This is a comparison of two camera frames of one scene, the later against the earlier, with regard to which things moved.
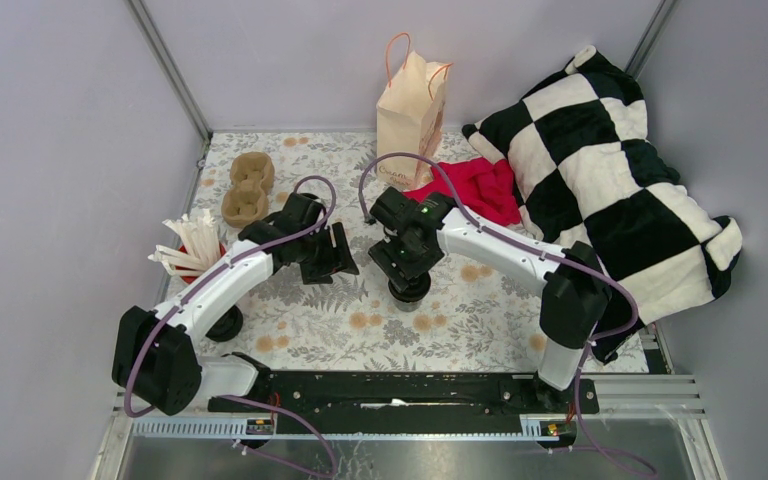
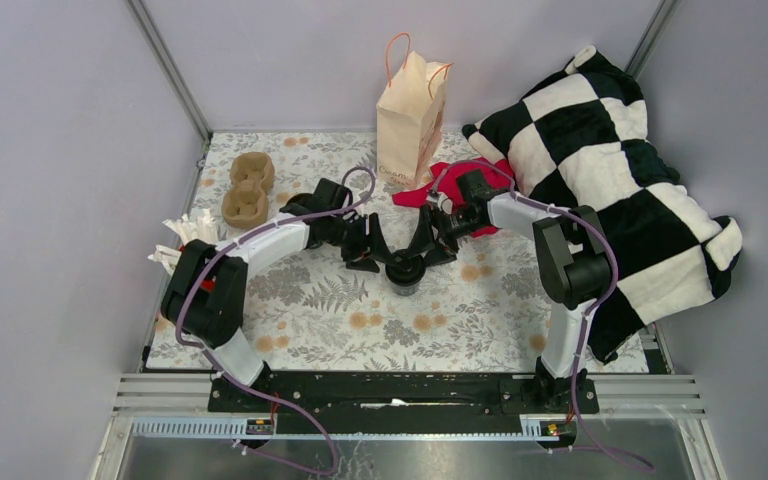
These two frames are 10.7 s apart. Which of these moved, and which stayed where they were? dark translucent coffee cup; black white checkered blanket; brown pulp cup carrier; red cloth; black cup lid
Moved: black cup lid; dark translucent coffee cup
Stayed: red cloth; brown pulp cup carrier; black white checkered blanket
